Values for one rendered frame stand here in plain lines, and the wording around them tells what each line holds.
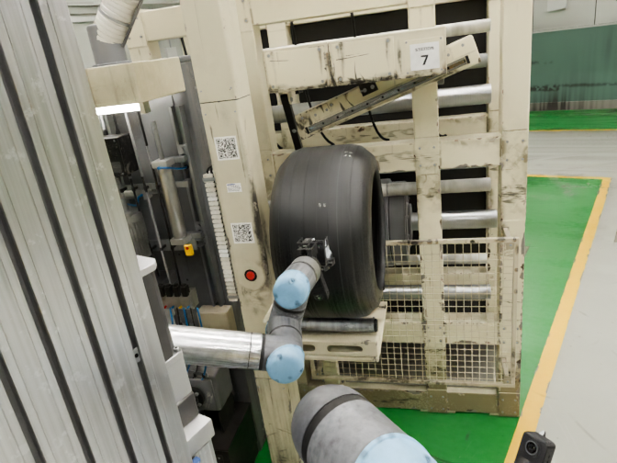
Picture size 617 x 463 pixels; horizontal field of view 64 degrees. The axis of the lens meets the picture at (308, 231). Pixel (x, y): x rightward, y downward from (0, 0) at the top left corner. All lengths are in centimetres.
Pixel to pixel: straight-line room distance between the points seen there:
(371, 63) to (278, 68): 32
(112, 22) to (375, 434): 175
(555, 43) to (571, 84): 80
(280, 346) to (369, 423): 42
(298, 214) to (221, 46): 54
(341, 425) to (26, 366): 35
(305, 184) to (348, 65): 47
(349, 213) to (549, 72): 935
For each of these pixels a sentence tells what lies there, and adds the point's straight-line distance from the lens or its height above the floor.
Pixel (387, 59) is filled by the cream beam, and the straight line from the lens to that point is 172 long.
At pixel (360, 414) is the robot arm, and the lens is 65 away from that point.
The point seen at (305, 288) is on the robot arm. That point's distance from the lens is 107.
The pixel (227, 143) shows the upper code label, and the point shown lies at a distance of 161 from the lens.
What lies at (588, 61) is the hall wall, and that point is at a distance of 1050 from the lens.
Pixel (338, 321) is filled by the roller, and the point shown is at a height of 92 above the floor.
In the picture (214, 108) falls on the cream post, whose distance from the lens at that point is 160.
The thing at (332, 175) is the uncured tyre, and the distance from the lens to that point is 145.
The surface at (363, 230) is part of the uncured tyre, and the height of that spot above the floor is 128.
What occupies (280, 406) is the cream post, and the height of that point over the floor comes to 49.
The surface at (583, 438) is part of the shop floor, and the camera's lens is 268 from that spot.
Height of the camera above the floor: 179
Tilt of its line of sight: 21 degrees down
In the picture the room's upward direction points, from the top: 8 degrees counter-clockwise
